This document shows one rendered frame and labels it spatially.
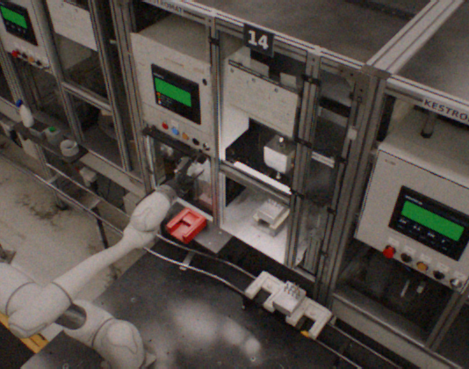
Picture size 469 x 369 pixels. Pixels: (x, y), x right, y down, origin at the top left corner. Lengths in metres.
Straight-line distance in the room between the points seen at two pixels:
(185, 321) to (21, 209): 2.03
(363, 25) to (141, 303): 1.63
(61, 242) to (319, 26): 2.60
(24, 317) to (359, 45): 1.37
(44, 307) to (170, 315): 0.93
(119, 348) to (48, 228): 1.90
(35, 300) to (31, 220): 2.32
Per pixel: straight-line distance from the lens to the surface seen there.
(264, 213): 2.44
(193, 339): 2.47
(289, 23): 1.84
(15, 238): 3.98
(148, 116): 2.38
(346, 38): 1.78
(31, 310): 1.74
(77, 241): 3.81
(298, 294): 2.29
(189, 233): 2.45
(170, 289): 2.62
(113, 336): 2.21
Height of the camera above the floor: 2.86
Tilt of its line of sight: 45 degrees down
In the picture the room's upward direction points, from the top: straight up
